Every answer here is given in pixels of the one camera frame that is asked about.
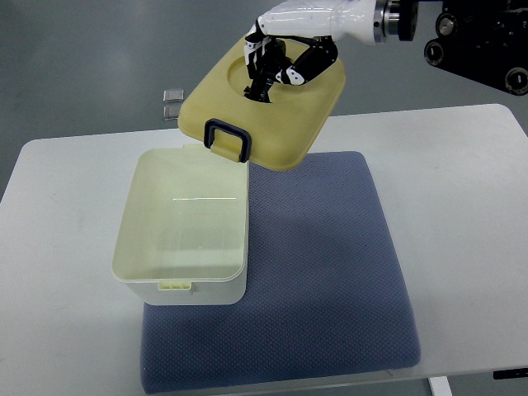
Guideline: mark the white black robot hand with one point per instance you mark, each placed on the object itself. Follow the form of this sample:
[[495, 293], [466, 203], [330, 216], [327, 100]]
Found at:
[[295, 41]]

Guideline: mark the yellow box lid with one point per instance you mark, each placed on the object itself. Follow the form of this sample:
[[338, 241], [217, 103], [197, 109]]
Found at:
[[276, 135]]

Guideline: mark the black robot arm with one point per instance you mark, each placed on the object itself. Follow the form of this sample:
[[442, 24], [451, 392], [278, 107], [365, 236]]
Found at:
[[483, 41]]

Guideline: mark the white storage box base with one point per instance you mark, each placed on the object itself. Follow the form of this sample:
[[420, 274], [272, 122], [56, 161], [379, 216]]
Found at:
[[183, 237]]

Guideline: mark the upper metal floor plate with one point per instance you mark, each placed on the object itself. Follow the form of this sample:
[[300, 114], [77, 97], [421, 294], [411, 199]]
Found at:
[[174, 95]]

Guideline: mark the metal floor plate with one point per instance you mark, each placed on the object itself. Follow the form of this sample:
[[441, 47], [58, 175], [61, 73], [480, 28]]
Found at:
[[174, 95], [171, 112]]

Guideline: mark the lower metal floor plate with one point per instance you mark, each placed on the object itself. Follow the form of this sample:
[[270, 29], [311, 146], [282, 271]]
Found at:
[[171, 112]]

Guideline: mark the blue grey cushion mat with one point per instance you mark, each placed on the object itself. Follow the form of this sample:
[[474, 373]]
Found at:
[[325, 293]]

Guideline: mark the black table bracket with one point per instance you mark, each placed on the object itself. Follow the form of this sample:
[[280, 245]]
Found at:
[[510, 374]]

